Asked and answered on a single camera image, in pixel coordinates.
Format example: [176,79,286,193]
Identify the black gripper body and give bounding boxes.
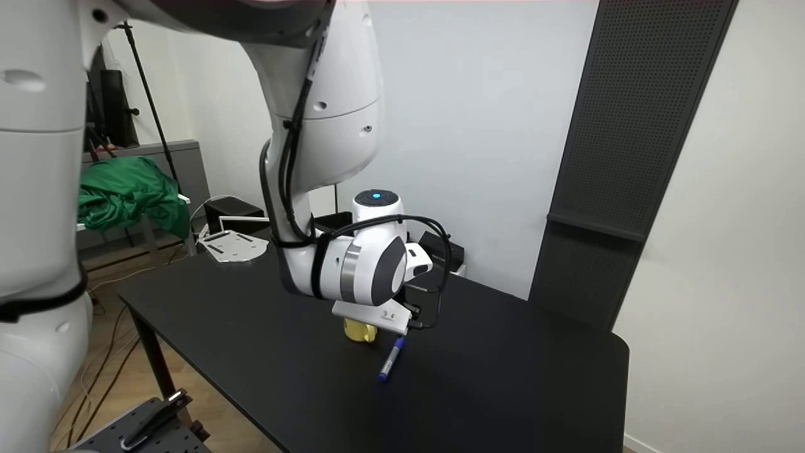
[402,266,448,329]

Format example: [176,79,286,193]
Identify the blue marker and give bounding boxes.
[377,337,405,382]

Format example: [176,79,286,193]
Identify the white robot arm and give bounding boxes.
[78,0,433,334]

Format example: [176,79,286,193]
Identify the black box behind arm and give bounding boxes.
[204,197,269,234]

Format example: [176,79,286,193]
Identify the yellow mug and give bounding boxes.
[342,321,377,346]

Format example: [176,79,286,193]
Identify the black box on table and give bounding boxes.
[418,231,465,271]

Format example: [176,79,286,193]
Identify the white papers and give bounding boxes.
[200,230,269,265]

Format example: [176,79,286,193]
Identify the white whiteboard panel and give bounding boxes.
[338,0,599,297]

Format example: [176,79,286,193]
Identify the black clamp on breadboard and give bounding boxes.
[118,390,209,453]

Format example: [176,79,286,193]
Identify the green cloth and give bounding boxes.
[78,157,190,240]

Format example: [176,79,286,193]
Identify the dark grey wall panel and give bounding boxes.
[532,0,740,333]

